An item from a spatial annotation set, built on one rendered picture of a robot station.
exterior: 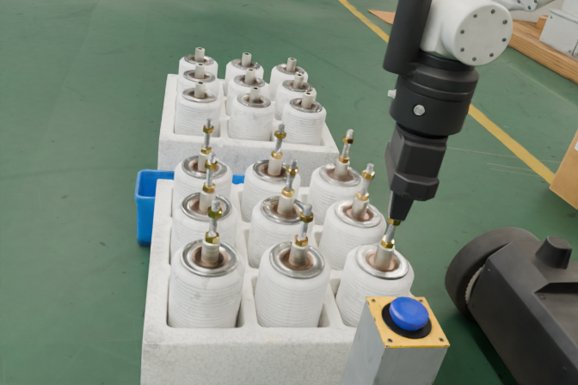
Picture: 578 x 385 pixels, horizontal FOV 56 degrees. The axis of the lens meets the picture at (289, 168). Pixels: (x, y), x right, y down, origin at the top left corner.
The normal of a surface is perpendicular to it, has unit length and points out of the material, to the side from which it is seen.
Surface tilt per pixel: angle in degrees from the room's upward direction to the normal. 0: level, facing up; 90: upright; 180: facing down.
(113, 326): 0
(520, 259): 45
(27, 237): 0
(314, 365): 90
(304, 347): 90
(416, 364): 90
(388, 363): 90
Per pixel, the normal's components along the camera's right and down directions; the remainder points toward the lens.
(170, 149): 0.14, 0.50
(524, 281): -0.58, -0.64
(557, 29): -0.97, -0.04
